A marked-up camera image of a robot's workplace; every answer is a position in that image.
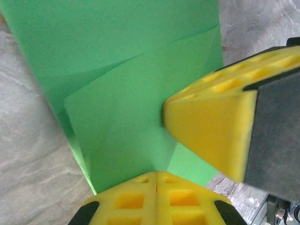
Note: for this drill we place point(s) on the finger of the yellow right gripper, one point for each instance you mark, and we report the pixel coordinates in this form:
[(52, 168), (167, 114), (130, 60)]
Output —
[(248, 64), (211, 129)]

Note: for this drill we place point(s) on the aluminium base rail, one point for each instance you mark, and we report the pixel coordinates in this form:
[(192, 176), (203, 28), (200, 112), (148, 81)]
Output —
[(263, 202)]

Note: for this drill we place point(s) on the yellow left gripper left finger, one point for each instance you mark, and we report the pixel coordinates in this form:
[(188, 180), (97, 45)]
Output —
[(126, 204)]

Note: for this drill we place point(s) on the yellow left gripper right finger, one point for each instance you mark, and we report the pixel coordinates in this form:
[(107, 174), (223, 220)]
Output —
[(185, 204)]

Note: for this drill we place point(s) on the green paper sheet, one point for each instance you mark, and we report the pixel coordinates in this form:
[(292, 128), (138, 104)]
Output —
[(117, 105)]

